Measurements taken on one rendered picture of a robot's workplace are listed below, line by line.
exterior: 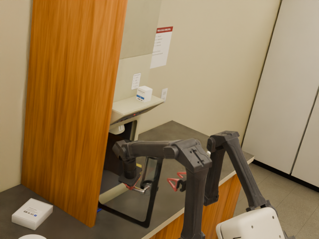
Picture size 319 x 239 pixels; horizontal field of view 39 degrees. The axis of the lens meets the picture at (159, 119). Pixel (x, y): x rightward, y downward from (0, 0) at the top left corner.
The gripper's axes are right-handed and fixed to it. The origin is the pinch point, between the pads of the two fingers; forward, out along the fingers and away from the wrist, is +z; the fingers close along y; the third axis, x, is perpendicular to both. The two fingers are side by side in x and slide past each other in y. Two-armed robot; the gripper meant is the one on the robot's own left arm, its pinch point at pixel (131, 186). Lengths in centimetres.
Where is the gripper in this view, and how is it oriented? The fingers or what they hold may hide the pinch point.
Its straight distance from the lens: 201.7
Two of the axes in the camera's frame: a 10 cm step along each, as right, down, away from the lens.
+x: 8.9, 3.2, -3.3
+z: 0.0, 7.0, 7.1
